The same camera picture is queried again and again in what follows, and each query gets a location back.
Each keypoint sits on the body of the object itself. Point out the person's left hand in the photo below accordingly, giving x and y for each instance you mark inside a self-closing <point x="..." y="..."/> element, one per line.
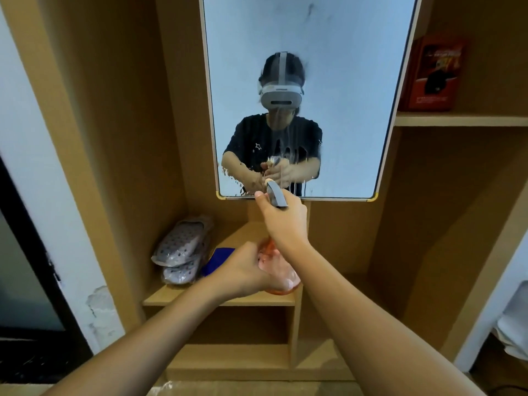
<point x="239" y="272"/>

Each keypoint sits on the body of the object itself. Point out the grey dotted slipper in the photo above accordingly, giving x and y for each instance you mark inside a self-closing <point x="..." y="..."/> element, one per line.
<point x="183" y="274"/>
<point x="181" y="243"/>

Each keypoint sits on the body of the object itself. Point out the tall framed mirror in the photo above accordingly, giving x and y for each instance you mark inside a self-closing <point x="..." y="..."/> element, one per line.
<point x="350" y="78"/>

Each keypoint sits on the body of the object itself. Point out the person's right forearm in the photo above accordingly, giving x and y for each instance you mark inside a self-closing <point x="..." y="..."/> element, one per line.
<point x="379" y="329"/>

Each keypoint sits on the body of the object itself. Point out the white bed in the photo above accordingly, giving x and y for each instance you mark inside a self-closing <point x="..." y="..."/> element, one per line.
<point x="513" y="325"/>

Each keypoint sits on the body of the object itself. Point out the red box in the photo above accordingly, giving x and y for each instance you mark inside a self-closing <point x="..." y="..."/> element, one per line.
<point x="435" y="74"/>

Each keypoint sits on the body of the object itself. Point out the person's right hand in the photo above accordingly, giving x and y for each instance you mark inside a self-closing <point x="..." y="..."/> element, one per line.
<point x="286" y="226"/>

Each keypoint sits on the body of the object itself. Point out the orange spray bottle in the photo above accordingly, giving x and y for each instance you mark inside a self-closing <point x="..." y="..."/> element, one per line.
<point x="277" y="195"/>

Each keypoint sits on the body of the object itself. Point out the person's left forearm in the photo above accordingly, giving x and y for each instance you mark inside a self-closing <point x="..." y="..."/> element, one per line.
<point x="144" y="346"/>

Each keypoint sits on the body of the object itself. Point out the blue cloth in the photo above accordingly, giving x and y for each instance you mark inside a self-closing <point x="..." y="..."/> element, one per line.
<point x="218" y="259"/>

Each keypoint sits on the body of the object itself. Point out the wooden wardrobe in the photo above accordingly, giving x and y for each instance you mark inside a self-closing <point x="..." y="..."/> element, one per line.
<point x="123" y="140"/>

